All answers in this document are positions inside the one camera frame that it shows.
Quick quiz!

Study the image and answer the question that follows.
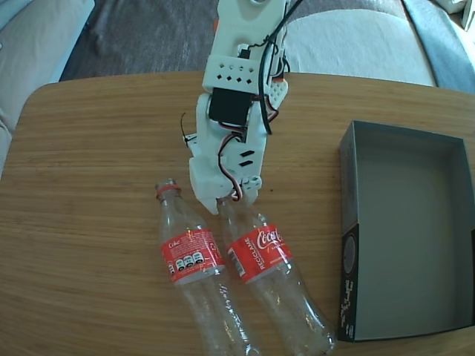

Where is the clear bottle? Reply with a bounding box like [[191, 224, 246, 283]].
[[153, 177, 261, 356], [216, 196, 337, 356]]

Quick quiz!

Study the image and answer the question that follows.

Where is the grey cardboard box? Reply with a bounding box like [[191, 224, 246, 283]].
[[335, 119, 475, 344]]

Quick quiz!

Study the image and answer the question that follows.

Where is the dark grey rug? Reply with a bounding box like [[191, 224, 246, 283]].
[[59, 0, 407, 82]]

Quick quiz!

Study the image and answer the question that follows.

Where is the light grey sofa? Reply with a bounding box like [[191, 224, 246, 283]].
[[0, 0, 96, 179], [285, 7, 437, 88]]

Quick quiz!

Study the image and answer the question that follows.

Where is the blue-grey blanket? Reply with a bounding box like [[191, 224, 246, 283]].
[[402, 0, 475, 93]]

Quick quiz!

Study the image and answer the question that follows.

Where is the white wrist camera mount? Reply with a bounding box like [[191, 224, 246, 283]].
[[184, 133, 200, 156]]

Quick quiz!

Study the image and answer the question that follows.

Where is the thick black camera cable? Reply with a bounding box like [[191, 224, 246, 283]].
[[258, 0, 305, 135]]

